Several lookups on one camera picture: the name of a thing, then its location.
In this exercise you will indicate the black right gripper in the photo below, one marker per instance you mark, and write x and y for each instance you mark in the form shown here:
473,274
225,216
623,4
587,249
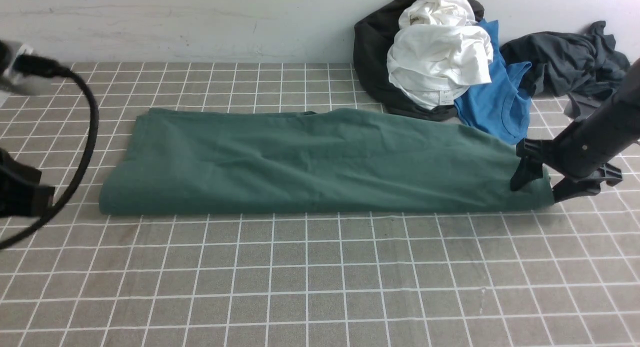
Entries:
583,167

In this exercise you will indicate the green long-sleeve shirt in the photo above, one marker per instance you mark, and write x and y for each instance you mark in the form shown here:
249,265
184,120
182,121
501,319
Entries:
342,161

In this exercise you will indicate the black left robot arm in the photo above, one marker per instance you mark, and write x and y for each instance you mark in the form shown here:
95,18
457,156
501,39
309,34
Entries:
21,191

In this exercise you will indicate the black garment under pile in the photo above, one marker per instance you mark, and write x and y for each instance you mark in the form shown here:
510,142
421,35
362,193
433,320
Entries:
373,37

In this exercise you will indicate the white crumpled shirt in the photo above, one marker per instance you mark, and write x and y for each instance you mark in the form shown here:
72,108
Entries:
439,52

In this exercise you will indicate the blue t-shirt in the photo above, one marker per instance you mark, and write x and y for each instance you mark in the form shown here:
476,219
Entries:
500,108

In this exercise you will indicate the dark grey crumpled garment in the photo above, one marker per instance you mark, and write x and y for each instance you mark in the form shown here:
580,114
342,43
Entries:
585,67

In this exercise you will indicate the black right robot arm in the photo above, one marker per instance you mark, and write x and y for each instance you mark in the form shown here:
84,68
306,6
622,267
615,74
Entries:
615,125

